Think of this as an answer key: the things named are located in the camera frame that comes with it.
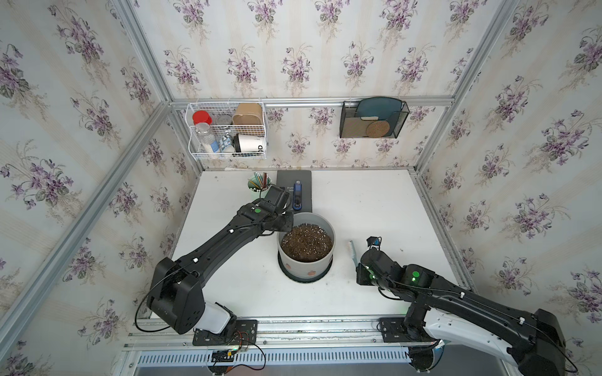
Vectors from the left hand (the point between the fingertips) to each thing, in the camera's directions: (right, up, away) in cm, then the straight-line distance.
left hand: (293, 224), depth 82 cm
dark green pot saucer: (+4, -20, -1) cm, 20 cm away
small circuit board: (-22, -40, -11) cm, 46 cm away
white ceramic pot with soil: (+5, -9, 0) cm, 11 cm away
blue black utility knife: (+1, +10, +16) cm, 19 cm away
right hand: (+22, -15, -4) cm, 27 cm away
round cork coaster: (+35, +38, +16) cm, 54 cm away
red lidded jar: (-37, +42, +9) cm, 56 cm away
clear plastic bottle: (-35, +33, +7) cm, 48 cm away
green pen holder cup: (-16, +15, +16) cm, 27 cm away
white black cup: (-19, +32, +11) cm, 38 cm away
